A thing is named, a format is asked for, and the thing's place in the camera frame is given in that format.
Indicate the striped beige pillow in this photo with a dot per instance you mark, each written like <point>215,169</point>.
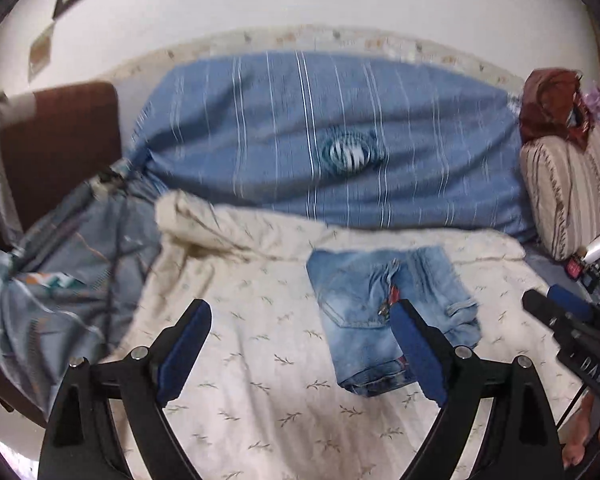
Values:
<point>565,195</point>

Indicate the brown headboard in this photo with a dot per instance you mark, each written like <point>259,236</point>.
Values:
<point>60,150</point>

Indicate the grey patterned quilt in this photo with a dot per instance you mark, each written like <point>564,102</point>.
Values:
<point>55,270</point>

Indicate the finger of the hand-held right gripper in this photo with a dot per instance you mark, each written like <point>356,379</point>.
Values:
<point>570,301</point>
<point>542,307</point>

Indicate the beige wall sticker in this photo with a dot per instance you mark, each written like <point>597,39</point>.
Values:
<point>41,50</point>

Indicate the small red box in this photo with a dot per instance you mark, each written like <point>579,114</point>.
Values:
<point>576,266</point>

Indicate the blue denim pants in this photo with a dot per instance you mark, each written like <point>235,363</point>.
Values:
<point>355,310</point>

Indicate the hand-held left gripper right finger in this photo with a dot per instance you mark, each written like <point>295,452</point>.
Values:
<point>420,355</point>

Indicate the person's bare foot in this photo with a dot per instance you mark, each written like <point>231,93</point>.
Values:
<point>577,440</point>

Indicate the cream leaf-print blanket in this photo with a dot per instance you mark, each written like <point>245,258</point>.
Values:
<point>260,360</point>

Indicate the reddish brown cloth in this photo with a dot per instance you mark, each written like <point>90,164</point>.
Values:
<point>550,105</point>

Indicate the blue plaid quilt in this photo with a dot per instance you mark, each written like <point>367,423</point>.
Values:
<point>260,135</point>

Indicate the white power strip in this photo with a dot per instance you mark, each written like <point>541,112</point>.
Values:
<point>105,180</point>

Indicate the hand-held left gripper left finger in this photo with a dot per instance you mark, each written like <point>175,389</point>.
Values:
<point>180,360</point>

